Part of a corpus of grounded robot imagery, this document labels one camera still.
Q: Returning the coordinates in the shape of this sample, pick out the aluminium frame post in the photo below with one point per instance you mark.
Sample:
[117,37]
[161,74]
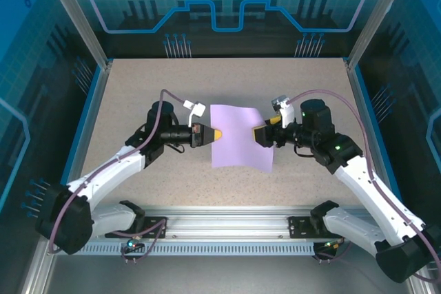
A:
[79,22]
[377,22]

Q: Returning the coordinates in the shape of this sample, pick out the aluminium side rail blue strip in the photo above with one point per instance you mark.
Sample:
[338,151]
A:
[93,128]
[368,128]

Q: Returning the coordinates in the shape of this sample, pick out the aluminium lower frame rail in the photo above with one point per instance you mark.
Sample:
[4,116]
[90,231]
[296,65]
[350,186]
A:
[34,273]
[420,285]

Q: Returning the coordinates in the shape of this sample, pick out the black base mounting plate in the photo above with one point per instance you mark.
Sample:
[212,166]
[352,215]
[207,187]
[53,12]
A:
[155,227]
[299,227]

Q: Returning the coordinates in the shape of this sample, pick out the black right base mounting plate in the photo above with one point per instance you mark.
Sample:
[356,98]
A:
[299,227]

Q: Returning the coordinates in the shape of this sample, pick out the black left base mounting plate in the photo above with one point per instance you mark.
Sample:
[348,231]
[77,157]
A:
[155,227]

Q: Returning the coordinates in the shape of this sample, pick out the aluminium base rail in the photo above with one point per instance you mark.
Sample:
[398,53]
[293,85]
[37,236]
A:
[224,221]

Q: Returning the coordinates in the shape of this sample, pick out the purple paper sheet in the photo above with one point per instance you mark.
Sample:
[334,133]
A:
[237,135]

